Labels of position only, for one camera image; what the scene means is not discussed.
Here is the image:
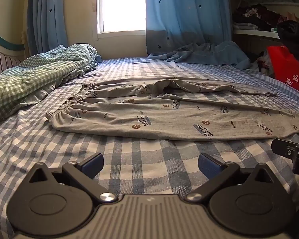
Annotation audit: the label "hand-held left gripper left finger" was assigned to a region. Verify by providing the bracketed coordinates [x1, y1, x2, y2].
[27, 152, 117, 204]

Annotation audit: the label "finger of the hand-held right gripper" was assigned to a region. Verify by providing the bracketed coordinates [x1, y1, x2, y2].
[271, 133, 299, 176]

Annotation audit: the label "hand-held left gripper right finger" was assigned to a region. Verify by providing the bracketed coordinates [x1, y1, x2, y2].
[184, 153, 277, 203]

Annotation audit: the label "grey printed pants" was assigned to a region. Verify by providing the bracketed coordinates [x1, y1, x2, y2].
[45, 76, 299, 142]

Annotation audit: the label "blue checked bed sheet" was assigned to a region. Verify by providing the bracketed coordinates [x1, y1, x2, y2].
[0, 55, 299, 239]

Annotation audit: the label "red bag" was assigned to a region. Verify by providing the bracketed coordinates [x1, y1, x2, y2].
[266, 45, 299, 97]

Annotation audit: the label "heap of mixed clothes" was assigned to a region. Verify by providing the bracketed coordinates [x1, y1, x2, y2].
[248, 50, 273, 76]

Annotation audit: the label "green checked quilt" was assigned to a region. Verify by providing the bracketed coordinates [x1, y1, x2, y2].
[0, 43, 98, 127]

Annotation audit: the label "black cloth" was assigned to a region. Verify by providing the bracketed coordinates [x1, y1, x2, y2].
[276, 20, 299, 67]

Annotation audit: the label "pile of dark clothes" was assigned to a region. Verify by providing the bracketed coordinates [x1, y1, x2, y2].
[233, 4, 289, 32]

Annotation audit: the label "striped headboard with teal trim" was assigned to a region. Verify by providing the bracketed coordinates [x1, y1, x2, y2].
[0, 31, 25, 80]

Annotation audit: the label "blue star-print curtain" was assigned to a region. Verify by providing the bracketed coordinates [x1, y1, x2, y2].
[27, 0, 68, 53]
[145, 0, 234, 56]

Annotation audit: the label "bright window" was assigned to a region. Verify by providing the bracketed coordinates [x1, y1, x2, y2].
[93, 0, 147, 40]

